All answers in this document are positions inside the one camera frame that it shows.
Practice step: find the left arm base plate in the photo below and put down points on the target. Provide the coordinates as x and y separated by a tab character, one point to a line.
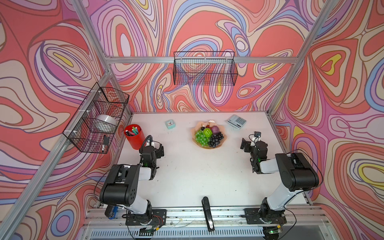
153	218

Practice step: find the dark purple grape bunch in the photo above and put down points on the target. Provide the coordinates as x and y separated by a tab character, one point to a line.
215	140

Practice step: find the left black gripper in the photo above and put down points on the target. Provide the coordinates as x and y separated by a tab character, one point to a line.
158	152

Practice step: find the blue stapler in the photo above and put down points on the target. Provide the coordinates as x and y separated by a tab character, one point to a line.
111	211

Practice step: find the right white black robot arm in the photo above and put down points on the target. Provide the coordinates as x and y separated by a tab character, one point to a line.
296	173

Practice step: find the grey calculator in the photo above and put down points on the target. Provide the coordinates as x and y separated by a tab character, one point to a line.
236	121

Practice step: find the black wire basket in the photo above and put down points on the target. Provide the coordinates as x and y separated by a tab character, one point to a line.
205	68
84	131

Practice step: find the black stapler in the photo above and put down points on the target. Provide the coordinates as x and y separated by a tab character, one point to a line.
208	214

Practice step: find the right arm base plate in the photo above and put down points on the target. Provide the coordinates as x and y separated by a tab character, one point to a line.
256	216

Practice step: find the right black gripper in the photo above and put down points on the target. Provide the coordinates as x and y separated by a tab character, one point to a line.
247	144

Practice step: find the pink fruit bowl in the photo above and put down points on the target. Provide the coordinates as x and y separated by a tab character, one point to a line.
203	124

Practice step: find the white tape roll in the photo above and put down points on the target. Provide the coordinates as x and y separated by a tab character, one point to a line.
107	120

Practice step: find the back black wire basket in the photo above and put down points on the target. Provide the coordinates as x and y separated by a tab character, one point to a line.
205	68

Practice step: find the left black wire basket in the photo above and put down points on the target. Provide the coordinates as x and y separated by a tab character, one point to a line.
84	131

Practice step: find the teal small clock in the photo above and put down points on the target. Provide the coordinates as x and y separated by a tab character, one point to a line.
170	124

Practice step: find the green grape bunch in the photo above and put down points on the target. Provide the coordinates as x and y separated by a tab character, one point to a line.
201	138

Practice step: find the red pen cup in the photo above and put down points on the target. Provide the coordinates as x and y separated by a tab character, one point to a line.
135	136

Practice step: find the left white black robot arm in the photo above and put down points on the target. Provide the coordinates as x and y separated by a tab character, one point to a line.
120	189

